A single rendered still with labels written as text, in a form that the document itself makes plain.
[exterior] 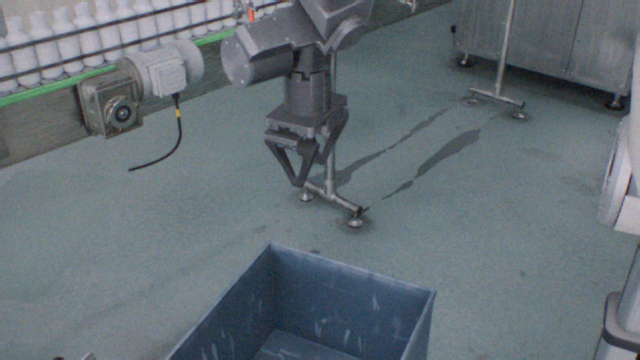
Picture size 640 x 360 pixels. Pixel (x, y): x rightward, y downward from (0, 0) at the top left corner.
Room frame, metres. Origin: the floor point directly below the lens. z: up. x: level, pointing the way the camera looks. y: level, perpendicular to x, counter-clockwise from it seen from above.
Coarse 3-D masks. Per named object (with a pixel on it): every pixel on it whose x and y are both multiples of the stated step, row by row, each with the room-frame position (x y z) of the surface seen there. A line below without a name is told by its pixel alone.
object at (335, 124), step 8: (336, 112) 0.68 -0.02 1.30; (344, 112) 0.71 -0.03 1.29; (328, 120) 0.66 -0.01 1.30; (336, 120) 0.68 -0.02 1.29; (344, 120) 0.70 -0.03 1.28; (320, 128) 0.66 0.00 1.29; (328, 128) 0.66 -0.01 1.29; (336, 128) 0.70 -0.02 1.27; (336, 136) 0.70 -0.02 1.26; (328, 144) 0.71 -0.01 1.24; (328, 152) 0.71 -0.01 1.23; (320, 160) 0.71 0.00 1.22
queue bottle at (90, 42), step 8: (80, 8) 1.61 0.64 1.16; (88, 8) 1.63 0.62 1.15; (80, 16) 1.61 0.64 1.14; (88, 16) 1.62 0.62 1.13; (80, 24) 1.60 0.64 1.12; (88, 24) 1.60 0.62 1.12; (96, 24) 1.63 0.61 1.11; (88, 32) 1.60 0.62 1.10; (96, 32) 1.62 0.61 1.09; (80, 40) 1.60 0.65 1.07; (88, 40) 1.60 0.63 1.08; (96, 40) 1.61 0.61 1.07; (88, 48) 1.60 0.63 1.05; (96, 48) 1.61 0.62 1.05; (96, 56) 1.61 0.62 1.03; (88, 64) 1.60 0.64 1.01; (96, 64) 1.60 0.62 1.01
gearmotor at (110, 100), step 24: (144, 48) 1.63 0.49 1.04; (168, 48) 1.64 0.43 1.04; (192, 48) 1.68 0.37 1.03; (120, 72) 1.56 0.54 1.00; (144, 72) 1.54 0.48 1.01; (168, 72) 1.55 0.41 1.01; (192, 72) 1.64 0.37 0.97; (96, 96) 1.45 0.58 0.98; (120, 96) 1.49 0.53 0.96; (144, 96) 1.54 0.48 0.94; (96, 120) 1.47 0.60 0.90; (120, 120) 1.48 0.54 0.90
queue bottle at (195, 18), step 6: (192, 0) 1.86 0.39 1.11; (192, 6) 1.86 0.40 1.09; (198, 6) 1.86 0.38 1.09; (204, 6) 1.88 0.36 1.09; (192, 12) 1.86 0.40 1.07; (198, 12) 1.86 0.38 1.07; (204, 12) 1.88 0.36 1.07; (192, 18) 1.86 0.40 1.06; (198, 18) 1.86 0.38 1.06; (204, 18) 1.88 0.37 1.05; (192, 24) 1.86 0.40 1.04; (198, 30) 1.86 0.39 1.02; (204, 30) 1.87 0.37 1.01
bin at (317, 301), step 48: (240, 288) 0.78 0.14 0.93; (288, 288) 0.86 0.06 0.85; (336, 288) 0.82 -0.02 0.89; (384, 288) 0.79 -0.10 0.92; (432, 288) 0.76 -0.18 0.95; (192, 336) 0.66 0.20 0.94; (240, 336) 0.77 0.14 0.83; (288, 336) 0.86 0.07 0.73; (336, 336) 0.82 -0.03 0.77; (384, 336) 0.78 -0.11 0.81
